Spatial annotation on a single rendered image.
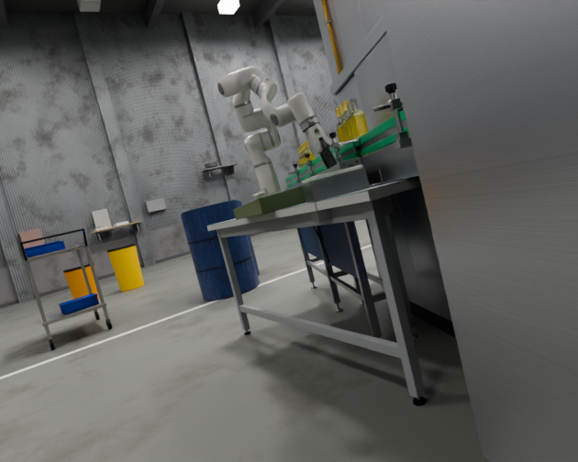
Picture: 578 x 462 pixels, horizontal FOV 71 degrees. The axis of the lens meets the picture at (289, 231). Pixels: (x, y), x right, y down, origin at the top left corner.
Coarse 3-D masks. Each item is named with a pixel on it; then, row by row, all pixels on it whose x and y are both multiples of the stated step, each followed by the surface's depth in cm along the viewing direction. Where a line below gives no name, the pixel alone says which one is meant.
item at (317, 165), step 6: (330, 150) 185; (318, 156) 210; (312, 162) 228; (318, 162) 214; (306, 168) 247; (312, 168) 234; (318, 168) 217; (324, 168) 205; (294, 174) 298; (300, 174) 275; (306, 174) 252; (288, 180) 330; (294, 180) 306; (288, 186) 339
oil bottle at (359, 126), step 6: (354, 114) 177; (360, 114) 177; (354, 120) 177; (360, 120) 177; (354, 126) 178; (360, 126) 178; (366, 126) 178; (354, 132) 180; (360, 132) 178; (366, 132) 178; (354, 138) 182
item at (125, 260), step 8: (120, 248) 654; (128, 248) 661; (136, 248) 682; (112, 256) 657; (120, 256) 655; (128, 256) 660; (136, 256) 674; (112, 264) 663; (120, 264) 656; (128, 264) 660; (136, 264) 670; (120, 272) 658; (128, 272) 660; (136, 272) 667; (120, 280) 661; (128, 280) 660; (136, 280) 666; (120, 288) 667; (128, 288) 661; (136, 288) 666
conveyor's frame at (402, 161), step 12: (372, 156) 157; (384, 156) 146; (396, 156) 136; (408, 156) 128; (336, 168) 177; (372, 168) 161; (384, 168) 149; (396, 168) 139; (408, 168) 130; (384, 180) 152
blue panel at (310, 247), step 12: (300, 228) 336; (312, 228) 282; (324, 228) 244; (336, 228) 214; (312, 240) 295; (324, 240) 253; (336, 240) 221; (348, 240) 197; (312, 252) 308; (336, 252) 229; (348, 252) 203; (336, 264) 237; (348, 264) 209; (360, 264) 187
